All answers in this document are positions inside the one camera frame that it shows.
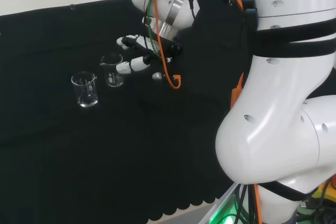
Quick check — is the clear glass beaker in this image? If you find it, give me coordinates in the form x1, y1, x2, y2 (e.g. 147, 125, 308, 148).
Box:
70, 71, 99, 108
99, 54, 124, 88

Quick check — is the orange cable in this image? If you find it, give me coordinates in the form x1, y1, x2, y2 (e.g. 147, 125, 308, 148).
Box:
153, 0, 264, 224

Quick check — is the metal bench frame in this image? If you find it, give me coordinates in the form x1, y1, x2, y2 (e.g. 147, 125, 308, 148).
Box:
201, 180, 254, 224

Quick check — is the yellow stop button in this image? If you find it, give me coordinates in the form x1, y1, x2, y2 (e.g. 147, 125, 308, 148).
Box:
312, 175, 336, 209

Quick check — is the black table cloth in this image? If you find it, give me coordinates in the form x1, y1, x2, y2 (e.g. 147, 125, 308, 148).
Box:
0, 0, 253, 223

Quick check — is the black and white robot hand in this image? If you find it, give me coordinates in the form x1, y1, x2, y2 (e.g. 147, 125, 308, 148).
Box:
116, 34, 184, 89

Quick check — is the green cable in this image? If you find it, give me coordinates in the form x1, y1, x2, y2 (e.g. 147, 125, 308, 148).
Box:
145, 0, 173, 53

